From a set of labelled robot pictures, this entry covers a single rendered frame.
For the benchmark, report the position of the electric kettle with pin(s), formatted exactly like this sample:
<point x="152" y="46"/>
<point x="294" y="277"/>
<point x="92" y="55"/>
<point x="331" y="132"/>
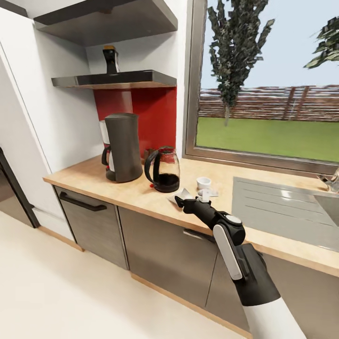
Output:
<point x="166" y="169"/>

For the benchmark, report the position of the paper coffee filter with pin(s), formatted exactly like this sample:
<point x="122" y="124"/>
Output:
<point x="183" y="194"/>

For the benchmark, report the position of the bottle of coffee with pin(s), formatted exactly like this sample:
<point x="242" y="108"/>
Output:
<point x="112" y="58"/>

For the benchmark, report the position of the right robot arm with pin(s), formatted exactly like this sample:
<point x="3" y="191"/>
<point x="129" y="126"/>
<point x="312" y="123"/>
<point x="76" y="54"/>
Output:
<point x="267" y="314"/>

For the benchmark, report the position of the coffee cup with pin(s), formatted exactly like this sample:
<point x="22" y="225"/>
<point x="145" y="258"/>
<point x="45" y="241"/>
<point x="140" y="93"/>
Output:
<point x="203" y="183"/>

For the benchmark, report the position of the cabinet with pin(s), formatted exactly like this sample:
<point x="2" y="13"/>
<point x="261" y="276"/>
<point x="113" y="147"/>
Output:
<point x="189" y="264"/>
<point x="12" y="199"/>

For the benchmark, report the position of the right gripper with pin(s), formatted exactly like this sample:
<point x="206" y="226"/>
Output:
<point x="192" y="206"/>

